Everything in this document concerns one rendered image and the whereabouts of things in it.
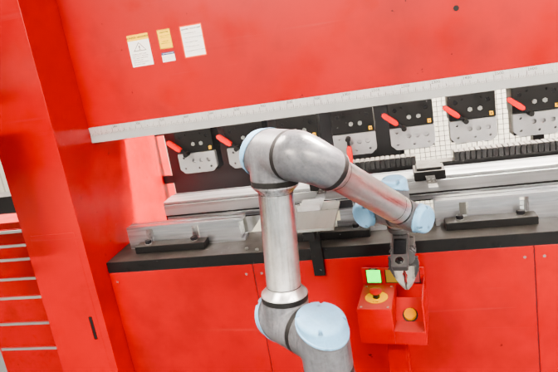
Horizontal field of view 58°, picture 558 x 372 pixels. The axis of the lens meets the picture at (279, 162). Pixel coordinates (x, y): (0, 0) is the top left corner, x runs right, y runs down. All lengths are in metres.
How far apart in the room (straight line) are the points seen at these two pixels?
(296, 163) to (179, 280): 1.09
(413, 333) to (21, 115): 1.51
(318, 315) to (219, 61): 1.03
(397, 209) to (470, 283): 0.70
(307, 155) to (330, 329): 0.38
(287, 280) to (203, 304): 0.88
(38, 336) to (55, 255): 0.84
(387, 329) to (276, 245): 0.58
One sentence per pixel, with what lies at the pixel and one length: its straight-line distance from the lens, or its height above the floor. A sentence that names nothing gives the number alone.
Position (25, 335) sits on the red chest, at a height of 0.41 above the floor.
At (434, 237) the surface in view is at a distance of 1.84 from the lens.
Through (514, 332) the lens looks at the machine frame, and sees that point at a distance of 2.03.
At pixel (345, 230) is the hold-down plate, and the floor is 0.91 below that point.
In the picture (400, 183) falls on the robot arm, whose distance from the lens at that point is 1.47.
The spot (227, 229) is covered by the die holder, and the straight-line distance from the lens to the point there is 2.03.
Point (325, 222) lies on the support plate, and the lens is 1.72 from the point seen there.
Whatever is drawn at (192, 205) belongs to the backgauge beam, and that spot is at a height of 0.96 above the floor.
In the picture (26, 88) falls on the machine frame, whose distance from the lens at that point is 1.99.
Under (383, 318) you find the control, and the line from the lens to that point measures 1.65.
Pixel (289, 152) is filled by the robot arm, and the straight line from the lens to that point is 1.07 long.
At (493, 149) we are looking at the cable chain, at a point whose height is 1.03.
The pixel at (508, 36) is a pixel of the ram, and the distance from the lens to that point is 1.82.
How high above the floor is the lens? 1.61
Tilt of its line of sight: 13 degrees down
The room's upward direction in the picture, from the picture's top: 10 degrees counter-clockwise
